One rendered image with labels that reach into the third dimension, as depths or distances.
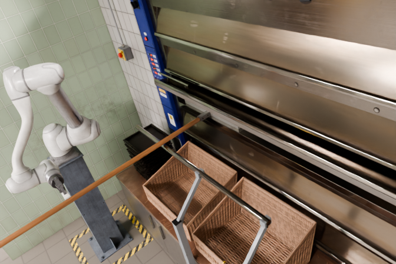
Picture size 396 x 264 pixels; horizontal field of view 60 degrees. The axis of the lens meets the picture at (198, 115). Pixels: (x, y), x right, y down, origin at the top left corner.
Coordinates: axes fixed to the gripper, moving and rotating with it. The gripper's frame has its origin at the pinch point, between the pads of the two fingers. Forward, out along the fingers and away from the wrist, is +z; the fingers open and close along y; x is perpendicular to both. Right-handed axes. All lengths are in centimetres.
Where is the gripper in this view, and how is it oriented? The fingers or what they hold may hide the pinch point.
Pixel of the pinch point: (67, 197)
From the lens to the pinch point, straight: 204.2
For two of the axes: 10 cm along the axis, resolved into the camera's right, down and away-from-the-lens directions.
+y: 1.9, 8.2, 5.4
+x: -7.7, 4.7, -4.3
